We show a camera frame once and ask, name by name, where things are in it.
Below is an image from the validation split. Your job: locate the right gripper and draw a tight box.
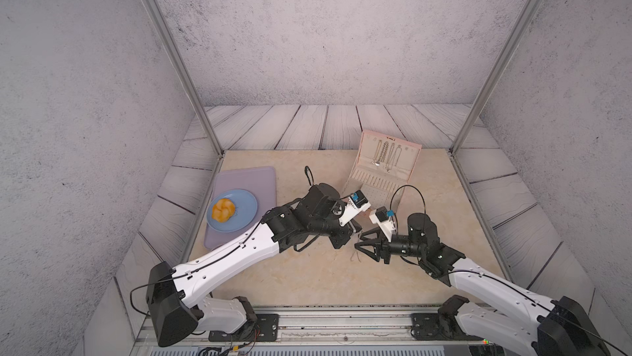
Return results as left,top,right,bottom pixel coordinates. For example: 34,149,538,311
355,227,426,265

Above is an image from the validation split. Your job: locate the blue plate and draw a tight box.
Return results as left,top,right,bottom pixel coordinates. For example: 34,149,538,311
206,189,259,233

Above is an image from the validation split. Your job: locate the aluminium rail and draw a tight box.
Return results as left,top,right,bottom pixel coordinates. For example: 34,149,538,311
130,306,495,356

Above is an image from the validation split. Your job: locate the frame post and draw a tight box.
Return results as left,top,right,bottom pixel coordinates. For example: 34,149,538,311
449,0,544,157
141,0,225,158

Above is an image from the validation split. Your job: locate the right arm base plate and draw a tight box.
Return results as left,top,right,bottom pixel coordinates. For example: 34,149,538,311
411,313,477,341

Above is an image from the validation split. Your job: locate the left frame post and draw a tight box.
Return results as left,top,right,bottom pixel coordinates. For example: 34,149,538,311
141,0,225,158

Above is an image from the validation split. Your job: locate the yellow bread bun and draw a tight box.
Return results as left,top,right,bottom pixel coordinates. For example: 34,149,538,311
212,198,236,224

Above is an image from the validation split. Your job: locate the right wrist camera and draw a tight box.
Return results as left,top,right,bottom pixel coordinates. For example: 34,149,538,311
370,206,397,242

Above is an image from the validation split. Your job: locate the pink jewelry box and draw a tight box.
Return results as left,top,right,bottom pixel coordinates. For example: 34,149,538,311
343,130,422,210

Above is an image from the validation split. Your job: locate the right frame post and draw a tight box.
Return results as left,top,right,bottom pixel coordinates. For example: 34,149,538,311
449,0,544,157

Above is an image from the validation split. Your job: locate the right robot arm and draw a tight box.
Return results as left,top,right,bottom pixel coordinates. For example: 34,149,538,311
355,209,611,355

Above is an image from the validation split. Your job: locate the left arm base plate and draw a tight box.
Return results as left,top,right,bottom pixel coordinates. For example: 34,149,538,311
208,314,280,343

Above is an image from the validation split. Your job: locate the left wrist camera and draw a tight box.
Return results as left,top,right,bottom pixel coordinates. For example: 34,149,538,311
338,190,370,227

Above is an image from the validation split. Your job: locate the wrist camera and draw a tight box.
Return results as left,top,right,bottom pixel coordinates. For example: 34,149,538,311
338,190,370,227
370,206,397,242

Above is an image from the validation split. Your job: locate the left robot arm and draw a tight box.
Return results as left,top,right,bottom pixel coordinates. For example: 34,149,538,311
145,183,370,347

